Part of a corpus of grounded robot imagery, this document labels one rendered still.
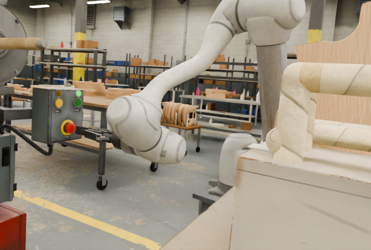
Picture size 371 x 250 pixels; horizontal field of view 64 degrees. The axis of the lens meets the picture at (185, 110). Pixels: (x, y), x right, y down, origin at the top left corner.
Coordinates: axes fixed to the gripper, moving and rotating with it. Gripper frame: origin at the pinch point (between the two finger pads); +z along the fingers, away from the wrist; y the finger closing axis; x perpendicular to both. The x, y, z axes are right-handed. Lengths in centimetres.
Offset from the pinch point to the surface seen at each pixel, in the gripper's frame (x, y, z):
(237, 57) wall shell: 136, 1073, 301
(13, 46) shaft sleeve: 26.5, -28.3, -2.2
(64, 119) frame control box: 3.3, -1.3, 8.6
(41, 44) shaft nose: 27.3, -28.0, -13.0
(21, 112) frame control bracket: 5.3, -11.6, 18.7
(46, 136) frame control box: -2.6, -8.0, 9.7
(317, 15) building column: 194, 658, -13
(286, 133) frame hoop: 16, -45, -77
